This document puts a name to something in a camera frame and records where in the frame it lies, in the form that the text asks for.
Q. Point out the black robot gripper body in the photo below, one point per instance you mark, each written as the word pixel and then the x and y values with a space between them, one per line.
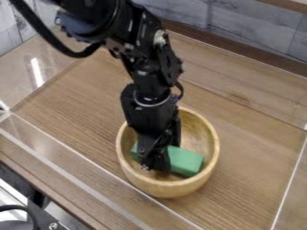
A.
pixel 149 119

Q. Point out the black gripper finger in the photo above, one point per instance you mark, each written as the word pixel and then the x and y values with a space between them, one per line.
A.
pixel 174 132
pixel 156 158

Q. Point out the wooden oval bowl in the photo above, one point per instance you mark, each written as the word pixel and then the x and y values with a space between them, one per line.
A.
pixel 200 138

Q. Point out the green rectangular block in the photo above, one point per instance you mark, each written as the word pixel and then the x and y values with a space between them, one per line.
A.
pixel 186 162

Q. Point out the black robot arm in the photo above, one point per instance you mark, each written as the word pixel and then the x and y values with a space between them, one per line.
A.
pixel 125 28

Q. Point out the clear acrylic enclosure wall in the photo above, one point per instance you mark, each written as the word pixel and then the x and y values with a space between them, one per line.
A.
pixel 61 116

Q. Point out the black metal bracket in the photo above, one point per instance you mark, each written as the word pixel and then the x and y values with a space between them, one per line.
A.
pixel 53 218

